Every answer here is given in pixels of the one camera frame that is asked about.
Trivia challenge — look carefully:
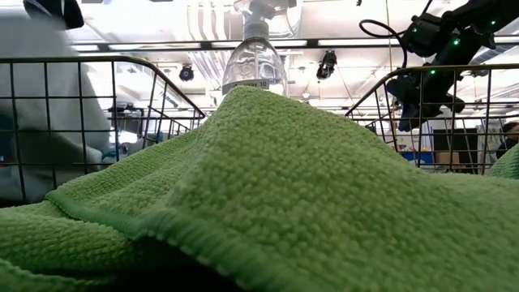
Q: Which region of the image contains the black overhead frame bar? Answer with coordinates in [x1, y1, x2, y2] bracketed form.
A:
[68, 36, 519, 52]

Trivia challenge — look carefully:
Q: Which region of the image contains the person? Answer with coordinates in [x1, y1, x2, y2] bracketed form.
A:
[495, 121, 519, 160]

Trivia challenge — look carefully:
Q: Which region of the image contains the gold wire basket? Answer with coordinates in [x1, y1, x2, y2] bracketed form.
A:
[344, 62, 519, 176]
[0, 55, 207, 206]

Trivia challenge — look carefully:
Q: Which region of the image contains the green microfiber towel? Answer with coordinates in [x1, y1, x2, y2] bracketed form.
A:
[0, 84, 519, 292]
[489, 142, 519, 180]

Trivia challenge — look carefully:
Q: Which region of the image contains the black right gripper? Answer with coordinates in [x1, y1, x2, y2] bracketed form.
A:
[385, 56, 467, 133]

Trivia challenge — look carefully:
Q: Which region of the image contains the black monitor screen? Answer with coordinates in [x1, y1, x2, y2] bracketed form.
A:
[432, 128, 479, 164]

